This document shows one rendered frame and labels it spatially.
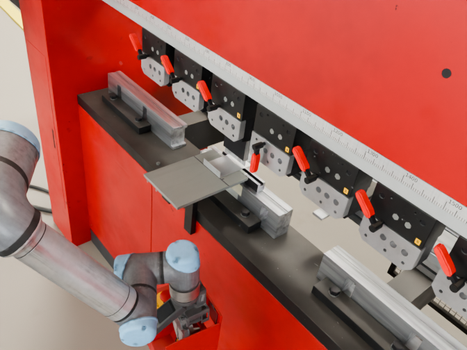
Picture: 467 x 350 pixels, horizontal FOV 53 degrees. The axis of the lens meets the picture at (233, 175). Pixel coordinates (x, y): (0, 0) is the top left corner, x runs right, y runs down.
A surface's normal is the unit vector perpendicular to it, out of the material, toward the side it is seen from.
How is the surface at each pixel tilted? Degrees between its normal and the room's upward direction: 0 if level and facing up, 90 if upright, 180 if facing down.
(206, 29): 90
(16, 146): 39
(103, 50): 90
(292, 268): 0
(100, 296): 75
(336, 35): 90
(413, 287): 0
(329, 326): 0
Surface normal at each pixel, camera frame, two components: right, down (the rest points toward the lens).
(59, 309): 0.11, -0.79
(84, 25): 0.63, 0.52
